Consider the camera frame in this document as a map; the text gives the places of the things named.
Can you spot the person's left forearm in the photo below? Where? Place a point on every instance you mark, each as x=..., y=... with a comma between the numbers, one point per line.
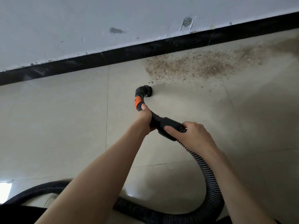
x=93, y=184

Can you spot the person's right forearm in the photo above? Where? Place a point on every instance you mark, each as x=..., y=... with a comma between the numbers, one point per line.
x=238, y=193

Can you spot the round grey wall outlet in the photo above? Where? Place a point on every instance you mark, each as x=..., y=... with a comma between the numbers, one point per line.
x=187, y=21

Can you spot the person's right hand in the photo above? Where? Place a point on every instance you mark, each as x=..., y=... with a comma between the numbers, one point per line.
x=196, y=137

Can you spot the person's left hand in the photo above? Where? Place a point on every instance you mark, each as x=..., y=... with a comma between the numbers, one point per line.
x=145, y=121

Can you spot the brown sawdust dirt patch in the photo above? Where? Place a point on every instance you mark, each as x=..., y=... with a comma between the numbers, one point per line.
x=201, y=65

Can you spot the person's black trousers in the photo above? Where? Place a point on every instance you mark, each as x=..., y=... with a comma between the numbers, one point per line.
x=21, y=215

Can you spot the tiled floor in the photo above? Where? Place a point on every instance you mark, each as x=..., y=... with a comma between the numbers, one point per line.
x=56, y=119

